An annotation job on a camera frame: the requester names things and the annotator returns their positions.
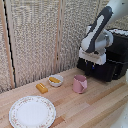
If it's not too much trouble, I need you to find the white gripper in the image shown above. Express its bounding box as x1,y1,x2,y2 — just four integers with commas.
78,47,108,77

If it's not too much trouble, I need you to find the black air fryer drawer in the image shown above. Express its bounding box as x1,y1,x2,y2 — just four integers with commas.
76,57,113,83

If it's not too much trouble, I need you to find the small white bowl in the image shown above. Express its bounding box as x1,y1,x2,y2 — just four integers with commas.
48,74,65,88

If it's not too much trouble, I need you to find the white rounded robot base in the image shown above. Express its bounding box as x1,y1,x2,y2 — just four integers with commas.
112,109,128,128

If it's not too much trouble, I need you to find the pink mug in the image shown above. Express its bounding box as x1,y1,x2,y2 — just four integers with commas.
72,74,89,94

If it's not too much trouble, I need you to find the yellow food piece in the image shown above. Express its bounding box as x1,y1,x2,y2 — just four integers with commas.
49,77,62,84

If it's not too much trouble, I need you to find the yellow butter block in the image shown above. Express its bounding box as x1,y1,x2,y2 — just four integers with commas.
35,83,49,95

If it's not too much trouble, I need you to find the white floral rim plate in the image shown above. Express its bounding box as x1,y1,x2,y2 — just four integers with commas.
8,95,57,128

